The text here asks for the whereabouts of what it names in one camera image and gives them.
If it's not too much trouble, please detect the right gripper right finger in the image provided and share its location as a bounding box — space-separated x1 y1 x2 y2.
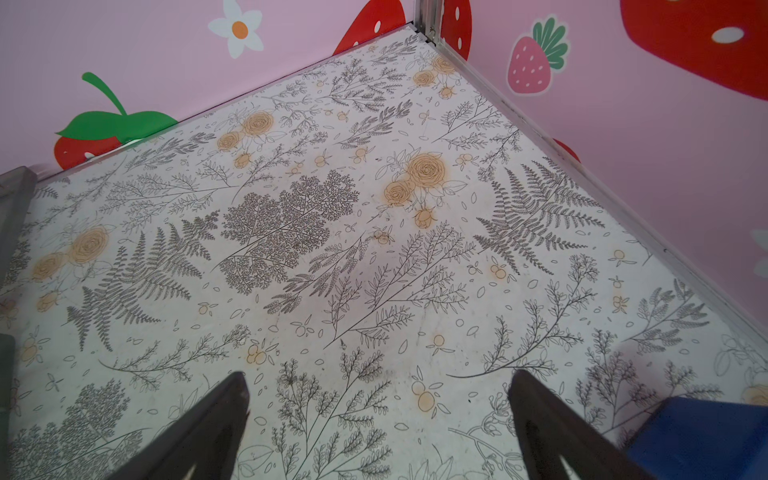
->
507 370 651 479

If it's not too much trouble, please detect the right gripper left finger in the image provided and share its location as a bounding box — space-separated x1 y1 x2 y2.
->
111 372 250 479

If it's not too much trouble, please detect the blue box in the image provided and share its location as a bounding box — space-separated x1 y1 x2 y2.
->
625 398 767 479

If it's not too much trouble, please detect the grey compartment organizer box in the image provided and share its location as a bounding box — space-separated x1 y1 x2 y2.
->
1 167 37 283

